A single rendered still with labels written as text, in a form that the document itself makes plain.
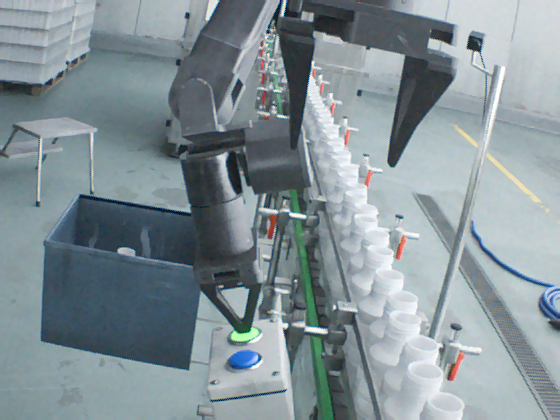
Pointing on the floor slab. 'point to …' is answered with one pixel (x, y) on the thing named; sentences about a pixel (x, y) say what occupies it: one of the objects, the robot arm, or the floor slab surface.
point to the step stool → (44, 129)
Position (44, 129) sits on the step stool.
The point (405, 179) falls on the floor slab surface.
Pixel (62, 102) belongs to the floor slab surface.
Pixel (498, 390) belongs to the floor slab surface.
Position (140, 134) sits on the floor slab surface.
